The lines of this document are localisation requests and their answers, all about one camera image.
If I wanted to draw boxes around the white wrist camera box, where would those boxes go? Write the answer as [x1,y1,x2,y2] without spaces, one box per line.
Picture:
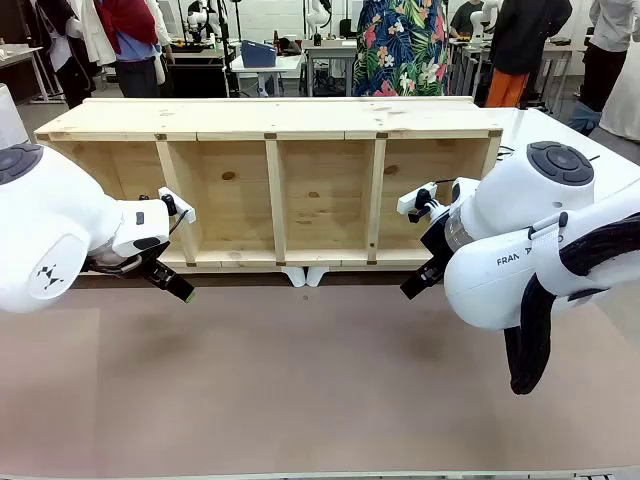
[157,186,197,225]
[397,183,441,224]

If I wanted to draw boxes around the person in red vest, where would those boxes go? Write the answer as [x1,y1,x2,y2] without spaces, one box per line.
[93,0,176,99]

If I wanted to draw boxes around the grey background desk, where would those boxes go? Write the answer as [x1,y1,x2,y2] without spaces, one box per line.
[302,38,359,97]

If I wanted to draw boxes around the black braided cable sleeve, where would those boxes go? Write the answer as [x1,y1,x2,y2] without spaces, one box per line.
[503,212,640,396]

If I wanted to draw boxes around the blue fabric bag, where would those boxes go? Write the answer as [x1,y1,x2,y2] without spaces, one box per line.
[568,102,604,135]

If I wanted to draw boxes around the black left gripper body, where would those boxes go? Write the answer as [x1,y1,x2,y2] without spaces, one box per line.
[130,247,175,290]

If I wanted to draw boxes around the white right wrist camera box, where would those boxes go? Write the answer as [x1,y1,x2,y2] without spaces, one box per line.
[397,183,441,224]

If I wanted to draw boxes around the person with orange trousers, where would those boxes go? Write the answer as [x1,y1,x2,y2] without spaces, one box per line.
[485,0,574,109]

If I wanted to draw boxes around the blue plastic box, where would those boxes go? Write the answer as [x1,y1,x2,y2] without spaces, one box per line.
[241,39,278,69]

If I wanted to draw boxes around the person in white coat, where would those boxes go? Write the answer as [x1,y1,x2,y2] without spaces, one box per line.
[34,0,101,109]

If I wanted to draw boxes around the long wooden shelf unit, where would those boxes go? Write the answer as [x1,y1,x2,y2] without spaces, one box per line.
[33,96,504,274]

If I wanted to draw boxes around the person white top black trousers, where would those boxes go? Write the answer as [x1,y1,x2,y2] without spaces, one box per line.
[579,0,640,114]

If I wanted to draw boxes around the black tripod stand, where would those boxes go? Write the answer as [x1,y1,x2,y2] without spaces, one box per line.
[215,0,237,99]

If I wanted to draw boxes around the white background desk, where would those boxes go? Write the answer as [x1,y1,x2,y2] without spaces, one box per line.
[230,53,307,97]

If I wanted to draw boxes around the beige background side table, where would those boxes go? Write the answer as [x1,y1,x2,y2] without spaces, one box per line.
[0,43,52,104]

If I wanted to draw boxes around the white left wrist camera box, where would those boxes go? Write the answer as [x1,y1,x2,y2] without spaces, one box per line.
[157,186,197,225]

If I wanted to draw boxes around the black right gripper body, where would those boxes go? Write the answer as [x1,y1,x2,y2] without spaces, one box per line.
[419,217,457,276]

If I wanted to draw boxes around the person in floral shirt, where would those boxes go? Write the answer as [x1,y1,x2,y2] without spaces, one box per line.
[352,0,450,98]

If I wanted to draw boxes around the seated person dark shirt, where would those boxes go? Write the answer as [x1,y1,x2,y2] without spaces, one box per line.
[449,0,486,39]

